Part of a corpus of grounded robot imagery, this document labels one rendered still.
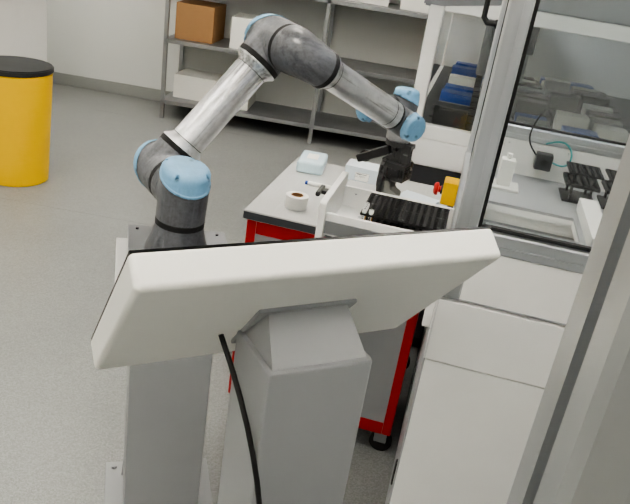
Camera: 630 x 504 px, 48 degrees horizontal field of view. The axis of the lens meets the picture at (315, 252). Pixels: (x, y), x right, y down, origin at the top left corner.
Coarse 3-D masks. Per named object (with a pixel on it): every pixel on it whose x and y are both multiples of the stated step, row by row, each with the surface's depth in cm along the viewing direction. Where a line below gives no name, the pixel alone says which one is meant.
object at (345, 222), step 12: (348, 192) 205; (360, 192) 204; (372, 192) 203; (348, 204) 206; (360, 204) 205; (432, 204) 201; (336, 216) 183; (348, 216) 183; (324, 228) 184; (336, 228) 184; (348, 228) 183; (360, 228) 182; (372, 228) 182; (384, 228) 181; (396, 228) 180
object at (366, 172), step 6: (348, 162) 254; (354, 162) 255; (360, 162) 256; (366, 162) 257; (348, 168) 252; (354, 168) 251; (360, 168) 250; (366, 168) 251; (372, 168) 251; (378, 168) 252; (354, 174) 252; (360, 174) 251; (366, 174) 251; (372, 174) 250; (354, 180) 253; (360, 180) 252; (366, 180) 252; (372, 180) 251
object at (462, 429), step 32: (416, 384) 149; (448, 384) 145; (480, 384) 143; (512, 384) 141; (416, 416) 149; (448, 416) 148; (480, 416) 146; (512, 416) 144; (416, 448) 152; (448, 448) 150; (480, 448) 149; (512, 448) 147; (416, 480) 156; (448, 480) 154; (480, 480) 152; (512, 480) 150
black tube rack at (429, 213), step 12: (372, 204) 192; (384, 204) 193; (396, 204) 195; (408, 204) 196; (420, 204) 198; (372, 216) 184; (384, 216) 185; (396, 216) 186; (408, 216) 188; (420, 216) 189; (432, 216) 190; (444, 216) 192; (408, 228) 188; (420, 228) 190; (432, 228) 182; (444, 228) 183
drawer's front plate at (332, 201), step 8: (344, 176) 201; (336, 184) 194; (344, 184) 203; (328, 192) 187; (336, 192) 192; (328, 200) 182; (336, 200) 195; (320, 208) 181; (328, 208) 185; (336, 208) 198; (320, 216) 182; (320, 224) 182; (320, 232) 183
